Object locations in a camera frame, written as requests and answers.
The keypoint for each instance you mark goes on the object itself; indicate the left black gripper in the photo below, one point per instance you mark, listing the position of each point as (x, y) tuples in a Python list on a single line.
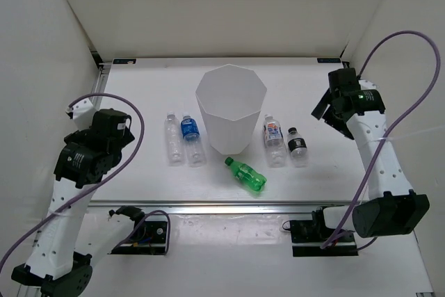
[(126, 138)]

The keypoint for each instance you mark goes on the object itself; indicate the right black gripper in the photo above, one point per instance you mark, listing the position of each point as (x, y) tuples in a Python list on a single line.
[(339, 126)]

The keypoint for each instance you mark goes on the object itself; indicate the black label plastic bottle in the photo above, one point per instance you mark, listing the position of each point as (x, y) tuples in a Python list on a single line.
[(297, 148)]

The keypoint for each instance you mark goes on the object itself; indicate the white orange label bottle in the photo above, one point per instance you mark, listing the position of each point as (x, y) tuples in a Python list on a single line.
[(273, 142)]

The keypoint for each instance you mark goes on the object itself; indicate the clear unlabeled plastic bottle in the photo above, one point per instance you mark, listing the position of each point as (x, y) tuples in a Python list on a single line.
[(173, 141)]

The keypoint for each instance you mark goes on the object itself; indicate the blue label plastic bottle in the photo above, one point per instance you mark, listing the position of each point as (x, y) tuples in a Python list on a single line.
[(192, 141)]

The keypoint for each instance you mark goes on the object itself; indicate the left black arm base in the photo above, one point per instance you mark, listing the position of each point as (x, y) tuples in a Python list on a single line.
[(150, 236)]

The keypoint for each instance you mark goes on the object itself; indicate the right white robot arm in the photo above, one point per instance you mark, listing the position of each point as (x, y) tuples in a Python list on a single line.
[(385, 203)]

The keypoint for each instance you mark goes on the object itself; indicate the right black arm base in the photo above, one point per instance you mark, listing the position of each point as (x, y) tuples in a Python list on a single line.
[(307, 239)]

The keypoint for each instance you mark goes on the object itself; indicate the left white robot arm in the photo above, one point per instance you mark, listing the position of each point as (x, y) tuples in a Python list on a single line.
[(60, 264)]

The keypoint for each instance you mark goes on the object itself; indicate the white octagonal plastic bin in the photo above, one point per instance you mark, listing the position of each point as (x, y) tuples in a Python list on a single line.
[(230, 99)]

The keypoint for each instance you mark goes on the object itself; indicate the green plastic soda bottle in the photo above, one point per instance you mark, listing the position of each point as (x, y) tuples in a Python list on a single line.
[(246, 175)]

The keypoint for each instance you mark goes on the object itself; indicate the left aluminium side rail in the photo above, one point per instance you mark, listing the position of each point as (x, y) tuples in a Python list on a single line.
[(103, 70)]

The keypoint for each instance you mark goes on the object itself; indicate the aluminium front rail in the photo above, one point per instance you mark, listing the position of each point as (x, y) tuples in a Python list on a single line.
[(216, 207)]

